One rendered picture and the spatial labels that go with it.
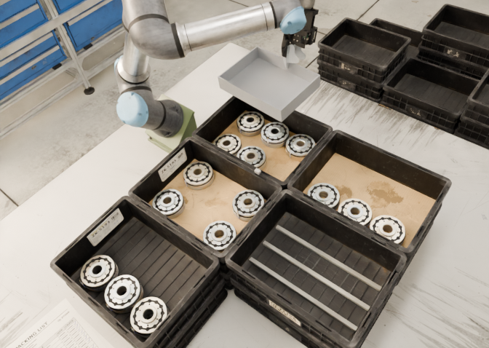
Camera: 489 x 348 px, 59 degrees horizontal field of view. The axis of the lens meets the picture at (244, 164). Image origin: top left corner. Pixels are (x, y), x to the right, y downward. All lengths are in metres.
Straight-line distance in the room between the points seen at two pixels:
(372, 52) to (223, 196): 1.43
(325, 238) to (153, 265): 0.53
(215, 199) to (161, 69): 2.09
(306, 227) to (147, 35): 0.73
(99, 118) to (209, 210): 1.87
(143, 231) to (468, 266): 1.02
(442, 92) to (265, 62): 1.25
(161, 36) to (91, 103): 2.12
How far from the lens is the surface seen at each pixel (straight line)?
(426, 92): 2.55
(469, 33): 2.84
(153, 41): 1.24
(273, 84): 1.49
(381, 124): 1.86
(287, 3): 1.27
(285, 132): 1.58
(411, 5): 3.99
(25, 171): 3.07
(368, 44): 2.64
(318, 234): 1.36
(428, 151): 1.80
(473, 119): 2.30
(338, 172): 1.51
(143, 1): 1.30
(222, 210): 1.43
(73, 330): 1.52
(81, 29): 3.25
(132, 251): 1.42
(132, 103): 1.59
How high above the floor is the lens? 2.00
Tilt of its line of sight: 50 degrees down
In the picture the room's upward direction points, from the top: 8 degrees counter-clockwise
